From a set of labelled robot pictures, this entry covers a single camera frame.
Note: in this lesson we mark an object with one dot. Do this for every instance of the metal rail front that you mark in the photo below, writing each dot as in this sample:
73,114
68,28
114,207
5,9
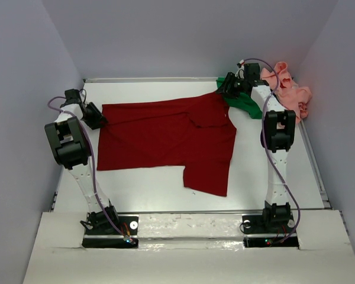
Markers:
229,211

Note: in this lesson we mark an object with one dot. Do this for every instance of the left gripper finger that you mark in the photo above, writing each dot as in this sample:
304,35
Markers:
86,119
97,116

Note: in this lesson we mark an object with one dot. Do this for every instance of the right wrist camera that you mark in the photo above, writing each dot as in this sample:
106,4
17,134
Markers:
240,73

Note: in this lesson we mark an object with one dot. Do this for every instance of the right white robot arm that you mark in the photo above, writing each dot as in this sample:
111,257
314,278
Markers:
277,137

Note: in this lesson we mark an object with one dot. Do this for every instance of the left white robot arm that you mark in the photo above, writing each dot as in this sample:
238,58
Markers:
72,149

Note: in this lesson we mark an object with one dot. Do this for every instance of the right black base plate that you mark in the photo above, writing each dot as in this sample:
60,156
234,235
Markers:
258,235

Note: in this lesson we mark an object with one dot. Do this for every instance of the metal rail back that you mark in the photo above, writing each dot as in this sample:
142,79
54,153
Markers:
153,79

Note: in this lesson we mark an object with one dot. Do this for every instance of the green t-shirt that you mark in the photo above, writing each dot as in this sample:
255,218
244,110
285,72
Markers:
244,102

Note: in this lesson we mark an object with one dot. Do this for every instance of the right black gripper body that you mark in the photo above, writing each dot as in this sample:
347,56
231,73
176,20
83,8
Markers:
230,85

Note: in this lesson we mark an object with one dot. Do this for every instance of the red t-shirt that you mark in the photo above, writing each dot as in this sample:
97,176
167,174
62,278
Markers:
195,133

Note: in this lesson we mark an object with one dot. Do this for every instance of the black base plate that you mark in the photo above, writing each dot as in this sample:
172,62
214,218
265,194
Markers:
258,235
109,238

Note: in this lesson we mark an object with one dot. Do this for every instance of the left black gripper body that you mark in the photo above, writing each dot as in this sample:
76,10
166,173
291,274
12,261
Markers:
94,115

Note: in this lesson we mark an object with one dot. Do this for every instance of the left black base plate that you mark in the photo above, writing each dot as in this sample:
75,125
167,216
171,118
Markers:
109,238

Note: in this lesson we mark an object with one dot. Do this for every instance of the pink t-shirt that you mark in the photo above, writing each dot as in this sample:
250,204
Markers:
290,94

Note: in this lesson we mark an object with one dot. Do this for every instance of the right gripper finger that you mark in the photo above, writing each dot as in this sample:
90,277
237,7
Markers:
232,93
225,82

